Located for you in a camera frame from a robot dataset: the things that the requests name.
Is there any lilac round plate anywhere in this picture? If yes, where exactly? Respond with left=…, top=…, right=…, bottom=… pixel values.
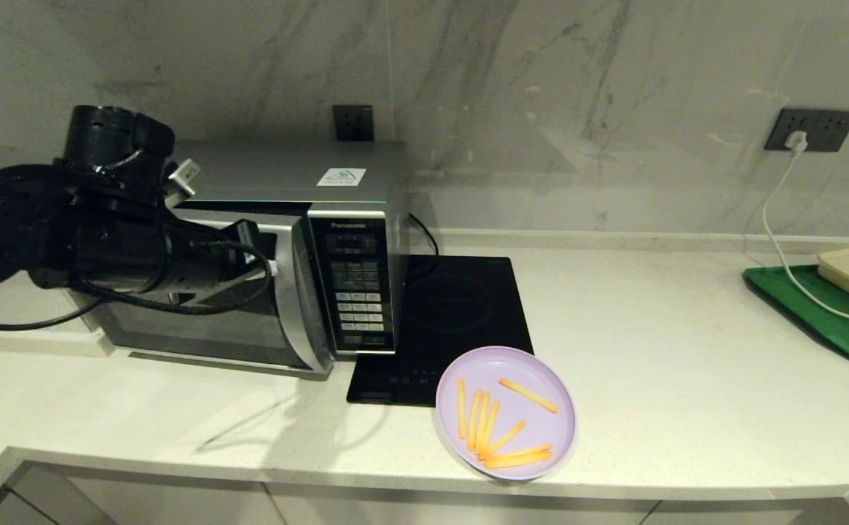
left=435, top=346, right=578, bottom=482

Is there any silver Panasonic microwave oven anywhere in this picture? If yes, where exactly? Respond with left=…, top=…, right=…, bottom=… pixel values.
left=165, top=140, right=409, bottom=356

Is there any white warning sticker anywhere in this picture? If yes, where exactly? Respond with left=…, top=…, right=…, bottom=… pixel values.
left=317, top=168, right=367, bottom=187

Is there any black induction cooktop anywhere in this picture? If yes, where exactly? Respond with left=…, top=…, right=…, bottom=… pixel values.
left=346, top=254, right=534, bottom=408

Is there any grey cabinet corner panel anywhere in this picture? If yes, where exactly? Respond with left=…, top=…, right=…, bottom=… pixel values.
left=0, top=487, right=57, bottom=525

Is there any green plastic tray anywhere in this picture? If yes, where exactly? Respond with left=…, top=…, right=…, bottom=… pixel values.
left=743, top=264, right=849, bottom=369

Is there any dark single wall outlet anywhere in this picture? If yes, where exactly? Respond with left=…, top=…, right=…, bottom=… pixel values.
left=333, top=105, right=375, bottom=141

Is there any white power cable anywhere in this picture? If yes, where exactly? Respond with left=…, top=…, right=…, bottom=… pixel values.
left=762, top=149, right=849, bottom=333

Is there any dark wide wall outlet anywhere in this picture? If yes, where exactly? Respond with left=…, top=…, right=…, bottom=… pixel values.
left=764, top=108, right=849, bottom=153

